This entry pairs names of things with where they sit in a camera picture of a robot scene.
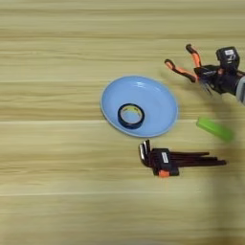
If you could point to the black tape roll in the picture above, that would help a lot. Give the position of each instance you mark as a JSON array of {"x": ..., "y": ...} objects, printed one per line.
[{"x": 122, "y": 119}]

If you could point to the green rectangular block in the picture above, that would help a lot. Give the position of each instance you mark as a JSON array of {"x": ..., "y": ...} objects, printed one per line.
[{"x": 215, "y": 129}]

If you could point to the light blue round plate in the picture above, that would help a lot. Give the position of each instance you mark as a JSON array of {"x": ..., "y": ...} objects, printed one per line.
[{"x": 153, "y": 102}]

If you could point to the black hex key set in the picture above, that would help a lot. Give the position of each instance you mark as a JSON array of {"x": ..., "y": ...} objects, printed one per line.
[{"x": 166, "y": 161}]

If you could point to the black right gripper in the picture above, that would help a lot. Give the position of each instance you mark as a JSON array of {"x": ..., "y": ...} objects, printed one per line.
[{"x": 226, "y": 83}]

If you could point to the orange black needle-nose pliers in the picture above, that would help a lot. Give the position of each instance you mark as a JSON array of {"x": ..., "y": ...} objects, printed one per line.
[{"x": 180, "y": 71}]

